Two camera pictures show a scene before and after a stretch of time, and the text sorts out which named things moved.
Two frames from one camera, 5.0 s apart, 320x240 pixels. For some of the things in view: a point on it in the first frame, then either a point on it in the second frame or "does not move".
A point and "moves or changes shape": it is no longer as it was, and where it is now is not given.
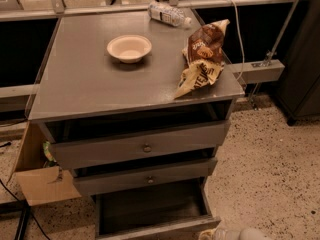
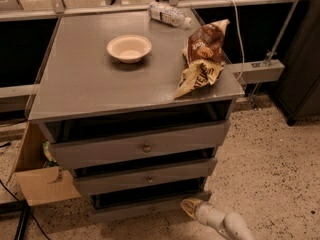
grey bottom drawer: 152,215 moves or changes shape
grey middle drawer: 102,179 does not move
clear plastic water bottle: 168,13 does not move
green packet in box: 51,161 does not move
